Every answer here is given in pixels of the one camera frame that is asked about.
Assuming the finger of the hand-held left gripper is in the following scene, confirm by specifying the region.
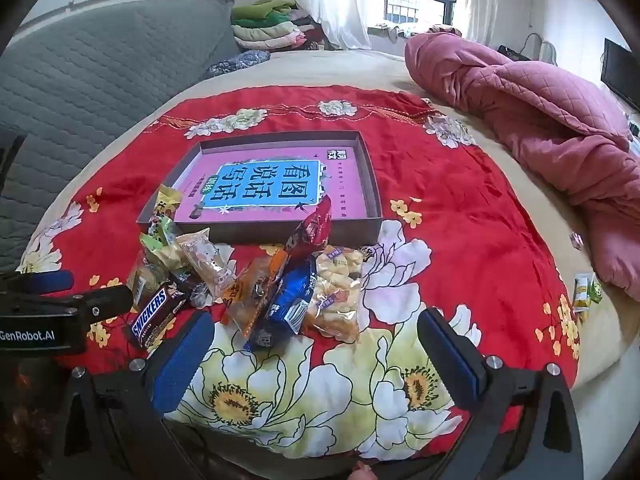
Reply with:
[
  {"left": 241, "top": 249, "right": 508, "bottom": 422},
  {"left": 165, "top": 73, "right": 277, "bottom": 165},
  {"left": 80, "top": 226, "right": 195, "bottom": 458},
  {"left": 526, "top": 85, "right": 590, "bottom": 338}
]
[
  {"left": 0, "top": 270, "right": 76, "bottom": 295},
  {"left": 60, "top": 284, "right": 135, "bottom": 323}
]

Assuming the black television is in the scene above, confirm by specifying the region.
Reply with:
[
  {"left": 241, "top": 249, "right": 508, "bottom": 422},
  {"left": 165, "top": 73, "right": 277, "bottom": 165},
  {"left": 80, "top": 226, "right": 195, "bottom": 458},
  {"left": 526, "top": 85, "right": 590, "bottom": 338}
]
[{"left": 600, "top": 37, "right": 640, "bottom": 113}]

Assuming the blue snack packet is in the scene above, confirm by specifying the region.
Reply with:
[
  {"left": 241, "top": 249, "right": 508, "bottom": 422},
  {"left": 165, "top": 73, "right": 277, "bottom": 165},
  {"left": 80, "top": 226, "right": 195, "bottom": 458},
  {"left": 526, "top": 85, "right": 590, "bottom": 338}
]
[{"left": 244, "top": 260, "right": 318, "bottom": 352}]

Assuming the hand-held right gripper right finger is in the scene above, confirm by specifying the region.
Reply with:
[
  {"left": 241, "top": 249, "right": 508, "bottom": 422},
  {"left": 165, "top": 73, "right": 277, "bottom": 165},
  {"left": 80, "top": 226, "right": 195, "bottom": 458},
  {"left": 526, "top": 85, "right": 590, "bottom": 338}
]
[{"left": 416, "top": 307, "right": 586, "bottom": 480}]

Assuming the yellow white snack packet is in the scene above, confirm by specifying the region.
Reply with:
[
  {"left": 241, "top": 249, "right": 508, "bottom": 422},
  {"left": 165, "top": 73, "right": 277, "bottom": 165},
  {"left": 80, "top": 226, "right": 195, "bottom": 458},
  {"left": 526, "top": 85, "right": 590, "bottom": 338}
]
[{"left": 572, "top": 274, "right": 593, "bottom": 323}]

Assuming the stack of folded clothes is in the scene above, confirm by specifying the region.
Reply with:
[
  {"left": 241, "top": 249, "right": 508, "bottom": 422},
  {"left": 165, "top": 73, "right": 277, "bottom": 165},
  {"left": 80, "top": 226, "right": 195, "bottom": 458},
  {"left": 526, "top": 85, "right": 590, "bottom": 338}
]
[{"left": 231, "top": 0, "right": 326, "bottom": 52}]

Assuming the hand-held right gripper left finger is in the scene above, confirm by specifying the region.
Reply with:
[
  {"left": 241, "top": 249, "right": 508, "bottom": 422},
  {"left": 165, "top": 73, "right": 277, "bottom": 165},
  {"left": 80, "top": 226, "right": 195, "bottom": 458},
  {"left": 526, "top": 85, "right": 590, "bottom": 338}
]
[{"left": 50, "top": 310, "right": 216, "bottom": 480}]

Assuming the grey quilted headboard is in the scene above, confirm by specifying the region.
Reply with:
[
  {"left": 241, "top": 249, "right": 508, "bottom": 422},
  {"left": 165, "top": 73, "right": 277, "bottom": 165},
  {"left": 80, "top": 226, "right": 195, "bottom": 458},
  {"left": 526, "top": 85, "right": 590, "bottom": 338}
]
[{"left": 0, "top": 0, "right": 241, "bottom": 273}]

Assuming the white sheer curtain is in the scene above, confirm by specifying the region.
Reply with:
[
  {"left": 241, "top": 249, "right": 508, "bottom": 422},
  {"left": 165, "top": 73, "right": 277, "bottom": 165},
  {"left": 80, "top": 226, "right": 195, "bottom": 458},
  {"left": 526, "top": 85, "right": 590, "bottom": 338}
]
[
  {"left": 452, "top": 0, "right": 501, "bottom": 46},
  {"left": 292, "top": 0, "right": 373, "bottom": 51}
]

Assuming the green packet with round cookies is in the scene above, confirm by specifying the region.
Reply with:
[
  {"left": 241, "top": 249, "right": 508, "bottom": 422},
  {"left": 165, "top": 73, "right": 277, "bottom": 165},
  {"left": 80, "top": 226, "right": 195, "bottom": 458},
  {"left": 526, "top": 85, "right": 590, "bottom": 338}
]
[{"left": 139, "top": 232, "right": 193, "bottom": 281}]

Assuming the orange snack packet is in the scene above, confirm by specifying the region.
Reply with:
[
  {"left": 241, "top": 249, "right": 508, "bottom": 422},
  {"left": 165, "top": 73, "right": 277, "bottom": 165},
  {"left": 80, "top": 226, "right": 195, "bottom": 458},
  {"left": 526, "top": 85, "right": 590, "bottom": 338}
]
[{"left": 220, "top": 250, "right": 291, "bottom": 338}]

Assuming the blue floral cloth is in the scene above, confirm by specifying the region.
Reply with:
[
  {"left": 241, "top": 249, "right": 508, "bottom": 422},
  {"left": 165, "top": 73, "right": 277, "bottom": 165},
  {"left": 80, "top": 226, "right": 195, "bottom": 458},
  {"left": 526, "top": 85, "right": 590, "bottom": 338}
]
[{"left": 206, "top": 50, "right": 272, "bottom": 78}]

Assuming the red floral blanket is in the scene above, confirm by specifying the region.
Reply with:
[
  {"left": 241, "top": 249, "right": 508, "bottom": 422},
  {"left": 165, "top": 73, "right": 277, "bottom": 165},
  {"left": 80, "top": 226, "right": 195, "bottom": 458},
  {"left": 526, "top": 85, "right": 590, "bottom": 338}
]
[{"left": 17, "top": 85, "right": 583, "bottom": 461}]

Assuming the red snack packet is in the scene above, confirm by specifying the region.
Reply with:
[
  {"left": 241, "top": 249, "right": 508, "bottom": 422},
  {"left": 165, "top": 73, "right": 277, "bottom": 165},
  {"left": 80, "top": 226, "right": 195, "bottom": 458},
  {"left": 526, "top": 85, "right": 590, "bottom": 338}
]
[{"left": 282, "top": 194, "right": 333, "bottom": 261}]

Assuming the pink book with blue label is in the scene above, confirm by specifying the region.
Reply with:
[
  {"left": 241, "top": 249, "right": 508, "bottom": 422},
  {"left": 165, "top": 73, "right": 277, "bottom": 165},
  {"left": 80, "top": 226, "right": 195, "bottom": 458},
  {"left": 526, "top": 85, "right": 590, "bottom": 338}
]
[{"left": 172, "top": 146, "right": 371, "bottom": 223}]

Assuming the clear rice cracker packet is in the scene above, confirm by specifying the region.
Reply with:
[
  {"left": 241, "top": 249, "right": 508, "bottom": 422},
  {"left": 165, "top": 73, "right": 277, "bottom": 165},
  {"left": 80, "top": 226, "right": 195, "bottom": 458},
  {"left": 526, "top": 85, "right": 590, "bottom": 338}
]
[{"left": 300, "top": 245, "right": 366, "bottom": 343}]

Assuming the purple shallow box tray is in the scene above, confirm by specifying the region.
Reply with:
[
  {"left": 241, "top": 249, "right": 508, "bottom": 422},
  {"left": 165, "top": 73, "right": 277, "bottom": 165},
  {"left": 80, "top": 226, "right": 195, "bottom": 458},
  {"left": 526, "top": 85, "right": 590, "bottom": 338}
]
[{"left": 136, "top": 130, "right": 385, "bottom": 247}]

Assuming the gold round cookie packet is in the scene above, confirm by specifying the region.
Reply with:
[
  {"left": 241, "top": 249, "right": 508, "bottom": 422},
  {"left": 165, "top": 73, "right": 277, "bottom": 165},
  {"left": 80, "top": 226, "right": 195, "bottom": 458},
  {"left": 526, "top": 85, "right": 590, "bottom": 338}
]
[{"left": 127, "top": 262, "right": 168, "bottom": 306}]

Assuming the brown chocolate bar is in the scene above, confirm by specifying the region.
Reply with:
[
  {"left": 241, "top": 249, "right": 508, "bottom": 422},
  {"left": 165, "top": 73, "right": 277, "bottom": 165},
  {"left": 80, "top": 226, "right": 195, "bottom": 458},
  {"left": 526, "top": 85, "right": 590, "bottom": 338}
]
[{"left": 129, "top": 282, "right": 193, "bottom": 352}]

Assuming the dark chocolate cake packet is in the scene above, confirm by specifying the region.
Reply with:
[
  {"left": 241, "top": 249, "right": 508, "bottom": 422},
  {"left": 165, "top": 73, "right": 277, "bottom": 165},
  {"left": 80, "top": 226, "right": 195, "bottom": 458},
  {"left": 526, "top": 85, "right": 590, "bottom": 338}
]
[{"left": 172, "top": 270, "right": 216, "bottom": 311}]

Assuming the patterned cloth on windowsill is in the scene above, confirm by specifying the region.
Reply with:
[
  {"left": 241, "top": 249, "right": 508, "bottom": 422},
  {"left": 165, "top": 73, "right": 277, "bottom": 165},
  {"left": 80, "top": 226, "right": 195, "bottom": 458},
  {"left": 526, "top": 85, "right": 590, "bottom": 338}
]
[{"left": 372, "top": 22, "right": 463, "bottom": 43}]

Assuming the pink quilted duvet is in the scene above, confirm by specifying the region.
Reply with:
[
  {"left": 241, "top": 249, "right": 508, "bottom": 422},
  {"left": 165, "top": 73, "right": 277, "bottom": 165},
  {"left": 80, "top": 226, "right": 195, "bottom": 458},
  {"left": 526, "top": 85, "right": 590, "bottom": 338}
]
[{"left": 404, "top": 32, "right": 640, "bottom": 303}]

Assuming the clear brown pastry packet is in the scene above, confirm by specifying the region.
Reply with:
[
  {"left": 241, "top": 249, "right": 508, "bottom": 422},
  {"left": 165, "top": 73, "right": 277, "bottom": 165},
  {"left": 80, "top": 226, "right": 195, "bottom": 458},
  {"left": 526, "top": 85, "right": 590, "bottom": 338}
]
[{"left": 176, "top": 227, "right": 237, "bottom": 301}]

